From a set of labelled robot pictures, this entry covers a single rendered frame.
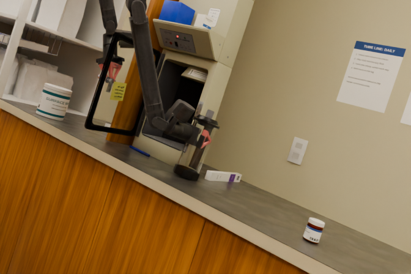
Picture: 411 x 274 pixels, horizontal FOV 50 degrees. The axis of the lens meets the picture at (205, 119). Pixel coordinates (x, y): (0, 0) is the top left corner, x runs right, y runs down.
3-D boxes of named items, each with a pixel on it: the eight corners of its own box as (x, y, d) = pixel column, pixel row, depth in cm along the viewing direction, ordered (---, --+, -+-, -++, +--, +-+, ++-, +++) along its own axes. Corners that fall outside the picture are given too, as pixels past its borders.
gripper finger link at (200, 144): (203, 129, 167) (189, 123, 160) (218, 134, 163) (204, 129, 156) (197, 145, 167) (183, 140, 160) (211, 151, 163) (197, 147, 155)
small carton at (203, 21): (201, 32, 182) (205, 18, 181) (209, 33, 178) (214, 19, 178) (192, 27, 178) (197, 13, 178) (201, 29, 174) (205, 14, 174)
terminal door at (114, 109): (134, 136, 196) (161, 52, 195) (84, 129, 170) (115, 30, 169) (133, 136, 197) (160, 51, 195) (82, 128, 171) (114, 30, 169)
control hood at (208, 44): (162, 48, 197) (169, 27, 197) (218, 61, 178) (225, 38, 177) (145, 40, 188) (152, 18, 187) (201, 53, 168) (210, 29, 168)
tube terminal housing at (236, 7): (166, 152, 218) (214, 5, 216) (216, 174, 199) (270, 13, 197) (131, 147, 199) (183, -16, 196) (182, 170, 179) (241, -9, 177)
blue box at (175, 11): (172, 27, 194) (179, 8, 194) (189, 30, 188) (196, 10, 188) (158, 19, 187) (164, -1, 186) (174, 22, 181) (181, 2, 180)
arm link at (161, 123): (146, 114, 153) (150, 123, 146) (164, 87, 151) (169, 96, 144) (174, 130, 158) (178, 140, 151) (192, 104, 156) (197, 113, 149)
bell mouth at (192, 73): (196, 82, 207) (200, 71, 207) (225, 90, 196) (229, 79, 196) (172, 73, 193) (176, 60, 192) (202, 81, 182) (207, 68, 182)
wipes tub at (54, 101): (53, 115, 218) (62, 87, 217) (68, 122, 210) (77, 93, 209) (30, 111, 207) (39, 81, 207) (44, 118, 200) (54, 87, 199)
